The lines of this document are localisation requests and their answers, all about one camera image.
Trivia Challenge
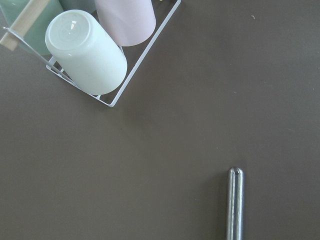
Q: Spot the white upturned cup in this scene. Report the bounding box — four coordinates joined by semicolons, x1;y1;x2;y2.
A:
45;9;128;95

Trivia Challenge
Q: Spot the pink upturned cup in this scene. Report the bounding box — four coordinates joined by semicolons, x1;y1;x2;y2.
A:
94;0;156;47

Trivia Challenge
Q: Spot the green upturned cup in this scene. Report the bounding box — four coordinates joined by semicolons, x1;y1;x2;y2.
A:
0;0;64;56

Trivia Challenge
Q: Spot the steel muddler black tip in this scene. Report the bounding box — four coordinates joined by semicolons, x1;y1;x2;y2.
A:
226;167;245;240

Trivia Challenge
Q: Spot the white wire cup rack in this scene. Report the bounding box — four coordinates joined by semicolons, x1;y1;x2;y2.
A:
2;0;182;109

